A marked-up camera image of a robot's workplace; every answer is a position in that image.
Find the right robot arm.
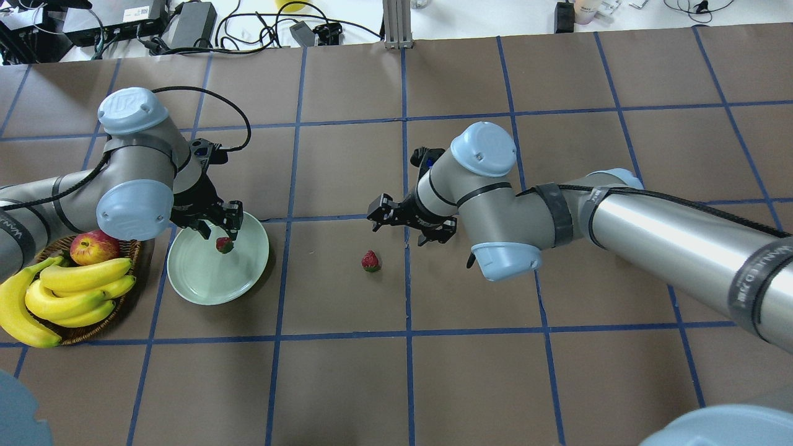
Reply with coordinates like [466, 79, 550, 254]
[367, 121, 792, 352]

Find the aluminium frame post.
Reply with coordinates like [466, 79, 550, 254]
[382, 0, 414, 50]

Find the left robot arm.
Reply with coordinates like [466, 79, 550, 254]
[1, 87, 243, 279]

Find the white pink cup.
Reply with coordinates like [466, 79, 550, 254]
[573, 0, 603, 25]

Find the black cables bundle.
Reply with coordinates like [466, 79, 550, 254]
[124, 0, 382, 56]

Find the black power adapter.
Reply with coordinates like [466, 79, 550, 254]
[169, 2, 216, 49]

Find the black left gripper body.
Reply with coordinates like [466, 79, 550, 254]
[170, 180, 243, 231]

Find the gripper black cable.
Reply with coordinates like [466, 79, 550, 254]
[152, 86, 252, 153]

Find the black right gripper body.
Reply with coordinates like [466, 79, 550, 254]
[366, 194, 458, 247]

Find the black box on desk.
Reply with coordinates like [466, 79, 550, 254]
[553, 1, 576, 34]

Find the red yellow apple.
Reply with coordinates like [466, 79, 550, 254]
[69, 230, 121, 266]

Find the small black adapter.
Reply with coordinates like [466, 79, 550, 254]
[289, 22, 318, 47]

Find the light green plate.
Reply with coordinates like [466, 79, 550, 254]
[166, 211, 269, 305]

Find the brown wicker basket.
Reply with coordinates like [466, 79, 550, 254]
[25, 236, 145, 345]

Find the red strawberry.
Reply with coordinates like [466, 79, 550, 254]
[215, 237, 235, 255]
[361, 250, 382, 272]

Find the yellow banana top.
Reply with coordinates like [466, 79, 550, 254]
[39, 258, 133, 292]

